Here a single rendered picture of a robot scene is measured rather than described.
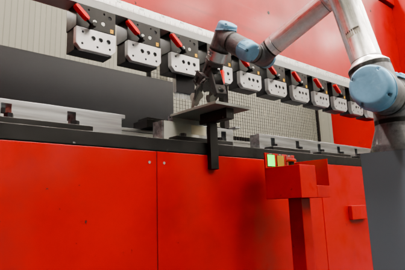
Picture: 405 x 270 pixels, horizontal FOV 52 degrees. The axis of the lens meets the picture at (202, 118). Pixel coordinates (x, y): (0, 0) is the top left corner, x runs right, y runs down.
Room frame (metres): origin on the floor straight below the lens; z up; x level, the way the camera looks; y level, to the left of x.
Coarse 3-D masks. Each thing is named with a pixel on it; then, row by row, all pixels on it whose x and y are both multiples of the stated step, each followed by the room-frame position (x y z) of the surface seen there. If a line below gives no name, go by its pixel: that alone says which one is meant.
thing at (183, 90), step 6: (174, 78) 1.63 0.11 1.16; (180, 78) 1.64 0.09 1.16; (186, 78) 1.66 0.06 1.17; (192, 78) 1.68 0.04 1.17; (174, 84) 1.63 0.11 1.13; (180, 84) 1.64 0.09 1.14; (186, 84) 1.66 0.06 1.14; (192, 84) 1.68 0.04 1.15; (174, 90) 1.63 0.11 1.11; (180, 90) 1.64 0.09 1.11; (186, 90) 1.66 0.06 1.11; (192, 90) 1.68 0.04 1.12; (180, 96) 1.65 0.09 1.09; (186, 96) 1.67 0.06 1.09
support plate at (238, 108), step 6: (210, 102) 1.41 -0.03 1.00; (216, 102) 1.40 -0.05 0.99; (222, 102) 1.42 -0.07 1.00; (192, 108) 1.49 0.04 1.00; (198, 108) 1.47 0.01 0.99; (204, 108) 1.47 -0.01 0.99; (210, 108) 1.47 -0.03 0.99; (216, 108) 1.48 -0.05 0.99; (234, 108) 1.49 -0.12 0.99; (240, 108) 1.49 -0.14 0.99; (246, 108) 1.50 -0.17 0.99; (174, 114) 1.57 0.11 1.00; (180, 114) 1.55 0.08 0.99; (186, 114) 1.55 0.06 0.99; (192, 114) 1.55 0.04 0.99; (198, 114) 1.56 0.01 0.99; (198, 120) 1.67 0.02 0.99
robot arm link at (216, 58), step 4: (208, 52) 1.45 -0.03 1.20; (212, 52) 1.45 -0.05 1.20; (216, 52) 1.44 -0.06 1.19; (208, 56) 1.46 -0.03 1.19; (212, 56) 1.45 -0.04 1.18; (216, 56) 1.45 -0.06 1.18; (220, 56) 1.45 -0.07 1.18; (224, 56) 1.45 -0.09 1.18; (212, 60) 1.46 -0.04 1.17; (216, 60) 1.46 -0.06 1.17; (220, 60) 1.46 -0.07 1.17; (224, 60) 1.47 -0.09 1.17; (220, 64) 1.48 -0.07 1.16
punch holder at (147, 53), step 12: (120, 24) 1.47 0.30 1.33; (144, 24) 1.48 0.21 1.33; (120, 36) 1.47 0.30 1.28; (132, 36) 1.44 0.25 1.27; (156, 36) 1.52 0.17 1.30; (120, 48) 1.48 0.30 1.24; (132, 48) 1.44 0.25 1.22; (144, 48) 1.48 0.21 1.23; (156, 48) 1.51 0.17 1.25; (120, 60) 1.48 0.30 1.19; (132, 60) 1.44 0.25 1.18; (144, 60) 1.48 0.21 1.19; (156, 60) 1.51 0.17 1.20
